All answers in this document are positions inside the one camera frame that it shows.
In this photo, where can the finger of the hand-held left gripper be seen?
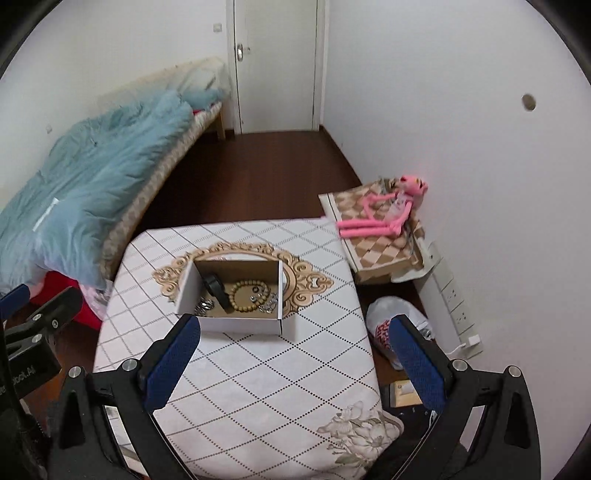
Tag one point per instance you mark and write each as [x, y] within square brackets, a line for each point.
[14, 300]
[57, 311]

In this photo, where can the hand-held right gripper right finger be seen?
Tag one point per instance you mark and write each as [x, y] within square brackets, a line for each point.
[418, 364]

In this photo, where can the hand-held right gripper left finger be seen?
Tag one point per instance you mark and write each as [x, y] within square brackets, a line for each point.
[173, 364]

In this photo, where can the cardboard box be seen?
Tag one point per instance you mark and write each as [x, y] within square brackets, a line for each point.
[240, 325]

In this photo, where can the black smart band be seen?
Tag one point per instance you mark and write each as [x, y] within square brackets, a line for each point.
[217, 288]

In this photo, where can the red blanket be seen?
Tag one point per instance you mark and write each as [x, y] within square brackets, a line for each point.
[60, 286]

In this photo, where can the small brown floor box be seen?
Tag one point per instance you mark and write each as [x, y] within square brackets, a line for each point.
[406, 392]

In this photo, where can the white plug charger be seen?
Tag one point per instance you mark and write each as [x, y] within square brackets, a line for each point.
[468, 345]

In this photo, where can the white plastic bag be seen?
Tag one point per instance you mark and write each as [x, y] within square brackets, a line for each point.
[383, 318]

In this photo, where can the white power strip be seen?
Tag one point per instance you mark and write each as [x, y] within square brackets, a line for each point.
[455, 300]

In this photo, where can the white diamond pattern tablecloth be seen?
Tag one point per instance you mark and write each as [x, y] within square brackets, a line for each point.
[277, 378]

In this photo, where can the light blue duvet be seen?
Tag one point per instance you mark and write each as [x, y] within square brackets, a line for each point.
[92, 184]

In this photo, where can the pink plush toy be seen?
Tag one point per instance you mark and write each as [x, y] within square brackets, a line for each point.
[369, 226]

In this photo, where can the bed with checked mattress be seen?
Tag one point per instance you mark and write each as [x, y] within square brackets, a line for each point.
[157, 184]

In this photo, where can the pale pillow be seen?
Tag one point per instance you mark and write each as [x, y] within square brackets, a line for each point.
[201, 78]

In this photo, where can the white door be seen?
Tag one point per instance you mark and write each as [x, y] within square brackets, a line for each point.
[277, 69]

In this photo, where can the round wall hole cover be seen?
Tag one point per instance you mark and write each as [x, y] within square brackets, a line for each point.
[528, 102]

